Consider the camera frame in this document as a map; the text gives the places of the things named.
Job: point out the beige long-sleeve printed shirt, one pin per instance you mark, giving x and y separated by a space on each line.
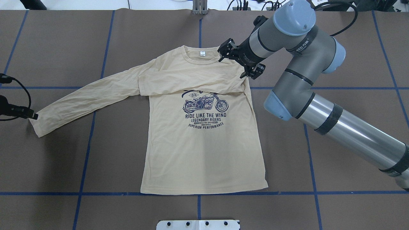
203 137

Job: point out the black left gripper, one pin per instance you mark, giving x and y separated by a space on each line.
9 109

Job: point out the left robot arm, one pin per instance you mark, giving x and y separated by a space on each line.
4 104

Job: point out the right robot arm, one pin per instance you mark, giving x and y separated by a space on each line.
313 53

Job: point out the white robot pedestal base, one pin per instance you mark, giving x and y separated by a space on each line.
223 224

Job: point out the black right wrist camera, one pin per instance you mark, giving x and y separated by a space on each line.
259 20

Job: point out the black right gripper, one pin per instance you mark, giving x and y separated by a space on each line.
247 56

